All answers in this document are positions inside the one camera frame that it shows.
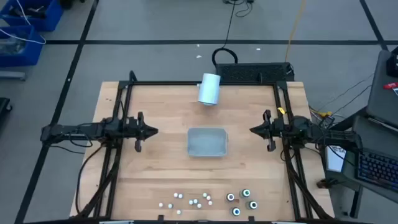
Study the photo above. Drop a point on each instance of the black floor object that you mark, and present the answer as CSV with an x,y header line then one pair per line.
x,y
4,109

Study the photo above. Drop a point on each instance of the black desk object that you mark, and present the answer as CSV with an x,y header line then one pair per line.
x,y
393,63

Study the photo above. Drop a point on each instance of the grey plastic bin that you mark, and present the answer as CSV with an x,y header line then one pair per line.
x,y
206,143

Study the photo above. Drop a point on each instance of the black aluminium frame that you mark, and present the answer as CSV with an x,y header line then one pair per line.
x,y
202,83

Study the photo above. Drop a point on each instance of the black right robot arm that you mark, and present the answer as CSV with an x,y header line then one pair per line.
x,y
329,136

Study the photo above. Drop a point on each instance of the grey metal bar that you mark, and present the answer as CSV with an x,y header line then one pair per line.
x,y
12,75

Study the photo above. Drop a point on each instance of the small red object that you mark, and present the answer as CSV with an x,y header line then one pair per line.
x,y
390,86

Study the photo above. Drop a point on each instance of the black floor clamp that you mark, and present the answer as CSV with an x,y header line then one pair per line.
x,y
326,183

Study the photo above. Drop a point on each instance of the large green-tipped coloring bottle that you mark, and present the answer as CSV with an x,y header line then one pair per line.
x,y
246,193

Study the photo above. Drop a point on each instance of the large white-tipped coloring bottle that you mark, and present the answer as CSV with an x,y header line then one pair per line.
x,y
253,205
230,197

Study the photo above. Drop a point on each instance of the black perforated control box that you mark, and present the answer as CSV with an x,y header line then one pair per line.
x,y
252,72

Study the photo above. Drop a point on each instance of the blue storage bin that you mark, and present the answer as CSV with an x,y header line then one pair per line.
x,y
46,21
28,57

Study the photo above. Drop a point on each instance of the yellow tag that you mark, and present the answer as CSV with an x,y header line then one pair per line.
x,y
281,110

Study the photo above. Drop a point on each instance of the white paper sheet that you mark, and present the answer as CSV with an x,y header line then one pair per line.
x,y
334,161

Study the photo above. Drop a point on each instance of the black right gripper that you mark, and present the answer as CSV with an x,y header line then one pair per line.
x,y
273,130

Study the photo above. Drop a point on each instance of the grey side tabletop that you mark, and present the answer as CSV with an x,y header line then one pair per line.
x,y
382,93

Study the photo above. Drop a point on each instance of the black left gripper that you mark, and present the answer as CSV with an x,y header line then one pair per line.
x,y
140,130

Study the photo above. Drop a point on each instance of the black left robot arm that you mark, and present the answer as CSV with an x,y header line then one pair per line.
x,y
77,130

